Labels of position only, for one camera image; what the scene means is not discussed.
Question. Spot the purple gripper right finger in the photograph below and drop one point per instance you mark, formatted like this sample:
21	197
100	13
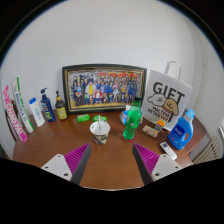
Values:
152	166

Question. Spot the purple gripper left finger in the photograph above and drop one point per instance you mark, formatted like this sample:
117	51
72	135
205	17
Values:
71	166

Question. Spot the green plastic soda bottle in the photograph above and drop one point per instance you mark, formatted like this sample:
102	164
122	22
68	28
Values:
132	120

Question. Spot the white remote control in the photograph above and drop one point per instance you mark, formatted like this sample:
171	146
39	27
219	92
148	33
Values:
168	150

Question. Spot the red round coaster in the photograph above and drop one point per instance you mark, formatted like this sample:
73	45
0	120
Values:
122	138

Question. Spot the small snack packet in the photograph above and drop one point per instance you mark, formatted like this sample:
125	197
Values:
150	131

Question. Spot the blue detergent bottle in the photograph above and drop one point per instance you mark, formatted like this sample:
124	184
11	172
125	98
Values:
182	132

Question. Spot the orange battery pack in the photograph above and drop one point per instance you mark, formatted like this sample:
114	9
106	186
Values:
159	125

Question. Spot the paper cup with straw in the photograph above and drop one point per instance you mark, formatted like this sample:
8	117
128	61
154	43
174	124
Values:
100	131

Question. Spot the white lotion bottle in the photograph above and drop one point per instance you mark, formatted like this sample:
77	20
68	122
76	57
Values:
38	117

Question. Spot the blue tissue pack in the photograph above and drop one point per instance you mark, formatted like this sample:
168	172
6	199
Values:
124	113

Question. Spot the white radiator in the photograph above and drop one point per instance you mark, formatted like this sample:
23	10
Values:
210	153

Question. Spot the brown pump bottle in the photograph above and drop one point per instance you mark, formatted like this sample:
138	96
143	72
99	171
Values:
60	107

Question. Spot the dark blue pump bottle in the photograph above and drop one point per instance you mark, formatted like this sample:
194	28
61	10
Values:
46	106

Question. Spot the green white toothpaste box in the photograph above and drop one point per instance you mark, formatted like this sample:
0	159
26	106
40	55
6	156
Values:
20	105

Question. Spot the white gift paper bag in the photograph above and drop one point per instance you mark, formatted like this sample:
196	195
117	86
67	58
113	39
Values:
165	98

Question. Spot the wooden chair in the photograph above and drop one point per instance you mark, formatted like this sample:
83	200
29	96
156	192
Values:
11	127

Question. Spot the pink toothpaste box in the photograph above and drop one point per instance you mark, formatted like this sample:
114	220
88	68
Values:
12	116

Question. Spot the framed group photo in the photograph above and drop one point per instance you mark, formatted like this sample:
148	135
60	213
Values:
101	87

